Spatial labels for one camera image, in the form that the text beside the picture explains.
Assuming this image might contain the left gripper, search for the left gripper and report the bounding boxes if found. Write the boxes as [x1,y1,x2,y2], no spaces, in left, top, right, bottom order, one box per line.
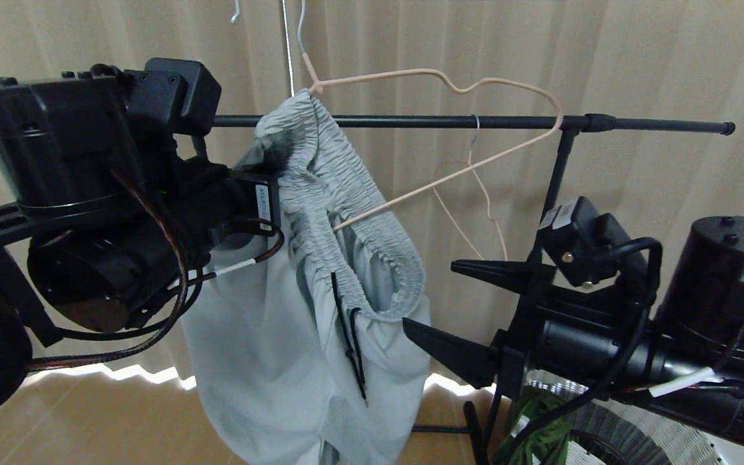
[26,158,282,334]

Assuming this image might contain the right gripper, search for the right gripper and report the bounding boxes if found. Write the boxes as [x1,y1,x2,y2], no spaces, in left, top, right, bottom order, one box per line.
[402,258,744,448]

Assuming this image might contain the green garment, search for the green garment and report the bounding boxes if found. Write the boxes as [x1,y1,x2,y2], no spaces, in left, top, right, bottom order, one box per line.
[493,387,576,465]

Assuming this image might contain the pale grey shorts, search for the pale grey shorts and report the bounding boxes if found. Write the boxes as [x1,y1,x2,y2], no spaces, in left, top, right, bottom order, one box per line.
[181,89,432,465]

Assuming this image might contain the pink clothes hanger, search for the pink clothes hanger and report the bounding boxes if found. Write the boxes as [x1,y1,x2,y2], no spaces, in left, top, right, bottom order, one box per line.
[432,116,510,262]
[230,0,564,232]

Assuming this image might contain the black clothes rack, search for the black clothes rack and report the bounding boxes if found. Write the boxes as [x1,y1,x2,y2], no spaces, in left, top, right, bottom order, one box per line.
[191,114,736,465]

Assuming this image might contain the white laundry basket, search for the white laundry basket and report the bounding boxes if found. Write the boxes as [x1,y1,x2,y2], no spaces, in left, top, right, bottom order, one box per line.
[519,371,728,465]

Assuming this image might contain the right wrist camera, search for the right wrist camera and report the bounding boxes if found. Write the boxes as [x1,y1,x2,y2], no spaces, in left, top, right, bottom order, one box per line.
[535,196,649,289]

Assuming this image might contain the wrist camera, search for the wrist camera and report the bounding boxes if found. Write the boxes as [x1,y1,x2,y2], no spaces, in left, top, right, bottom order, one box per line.
[535,196,649,289]
[123,57,223,138]

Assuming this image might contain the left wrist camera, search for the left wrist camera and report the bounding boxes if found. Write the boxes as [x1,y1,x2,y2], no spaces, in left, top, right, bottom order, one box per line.
[123,57,223,138]

